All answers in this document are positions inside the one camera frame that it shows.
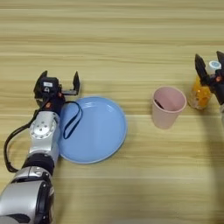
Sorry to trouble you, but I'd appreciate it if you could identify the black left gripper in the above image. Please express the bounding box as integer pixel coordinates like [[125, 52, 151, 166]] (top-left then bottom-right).
[[32, 69, 81, 116]]

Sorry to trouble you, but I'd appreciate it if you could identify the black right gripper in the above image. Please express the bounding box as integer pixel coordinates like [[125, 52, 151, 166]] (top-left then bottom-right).
[[193, 50, 224, 106]]

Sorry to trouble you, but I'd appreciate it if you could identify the orange juice bottle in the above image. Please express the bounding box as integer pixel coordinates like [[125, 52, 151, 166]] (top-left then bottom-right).
[[186, 59, 223, 111]]

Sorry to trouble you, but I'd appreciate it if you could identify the pink plastic cup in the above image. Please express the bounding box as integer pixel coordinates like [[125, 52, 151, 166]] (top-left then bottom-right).
[[150, 86, 188, 130]]

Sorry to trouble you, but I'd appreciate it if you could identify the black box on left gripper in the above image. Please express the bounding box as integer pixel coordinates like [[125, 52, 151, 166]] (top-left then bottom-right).
[[34, 76, 60, 94]]

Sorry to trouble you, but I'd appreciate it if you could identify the dark stick inside cup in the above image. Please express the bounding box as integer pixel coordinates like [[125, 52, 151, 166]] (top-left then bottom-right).
[[154, 99, 166, 110]]

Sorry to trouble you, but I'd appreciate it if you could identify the blue round plate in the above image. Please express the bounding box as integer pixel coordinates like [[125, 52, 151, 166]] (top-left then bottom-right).
[[56, 95, 129, 165]]

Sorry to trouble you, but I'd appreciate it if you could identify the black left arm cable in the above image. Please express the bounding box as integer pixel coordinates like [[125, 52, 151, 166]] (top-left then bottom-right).
[[3, 108, 41, 173]]

